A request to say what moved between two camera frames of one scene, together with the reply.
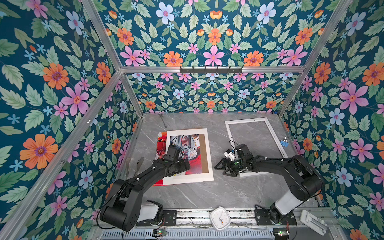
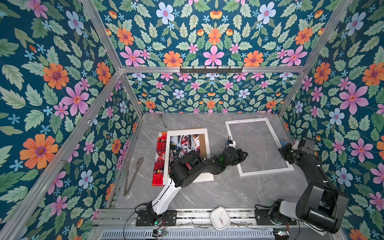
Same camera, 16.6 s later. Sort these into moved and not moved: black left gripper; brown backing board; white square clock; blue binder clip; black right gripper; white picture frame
Moved: black right gripper; black left gripper
Not moved: white picture frame; brown backing board; white square clock; blue binder clip
